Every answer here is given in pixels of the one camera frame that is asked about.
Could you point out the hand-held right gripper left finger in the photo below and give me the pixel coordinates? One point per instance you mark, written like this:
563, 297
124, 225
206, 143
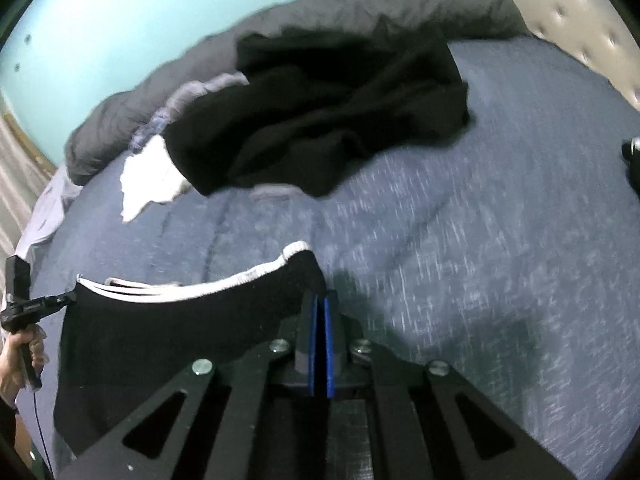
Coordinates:
309, 350

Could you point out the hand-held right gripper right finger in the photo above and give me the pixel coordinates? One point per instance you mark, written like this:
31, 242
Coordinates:
330, 350

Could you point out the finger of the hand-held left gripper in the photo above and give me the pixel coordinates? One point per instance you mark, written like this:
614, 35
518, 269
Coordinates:
62, 300

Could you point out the black sweater with white trim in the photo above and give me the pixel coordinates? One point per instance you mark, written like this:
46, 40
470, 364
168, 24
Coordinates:
165, 350

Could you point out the person's left forearm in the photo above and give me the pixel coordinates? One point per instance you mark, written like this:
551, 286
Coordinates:
7, 430

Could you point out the person's left hand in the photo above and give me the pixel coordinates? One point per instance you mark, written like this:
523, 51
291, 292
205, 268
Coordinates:
10, 370

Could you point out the beige striped curtain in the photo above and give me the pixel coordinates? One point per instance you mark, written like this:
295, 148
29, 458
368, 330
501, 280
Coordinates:
20, 180

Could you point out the white garment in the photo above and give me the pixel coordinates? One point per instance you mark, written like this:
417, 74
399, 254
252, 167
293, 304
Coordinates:
150, 180

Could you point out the blue patterned bed cover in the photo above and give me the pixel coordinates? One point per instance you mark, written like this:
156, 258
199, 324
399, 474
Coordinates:
475, 285

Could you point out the blue-grey garment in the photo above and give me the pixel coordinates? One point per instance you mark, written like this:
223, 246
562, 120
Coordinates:
150, 127

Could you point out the rolled dark grey duvet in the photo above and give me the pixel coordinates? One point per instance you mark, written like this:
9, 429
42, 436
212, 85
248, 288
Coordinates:
165, 85

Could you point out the black crumpled garment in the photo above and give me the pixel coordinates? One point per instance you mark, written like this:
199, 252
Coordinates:
320, 110

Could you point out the grey garment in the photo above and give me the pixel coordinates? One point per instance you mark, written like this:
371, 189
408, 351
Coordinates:
210, 87

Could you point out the folded grey and white bedding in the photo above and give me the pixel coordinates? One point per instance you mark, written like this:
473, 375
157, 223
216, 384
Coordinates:
632, 152

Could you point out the cream tufted headboard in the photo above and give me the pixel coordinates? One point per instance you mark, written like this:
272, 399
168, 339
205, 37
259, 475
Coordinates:
575, 5

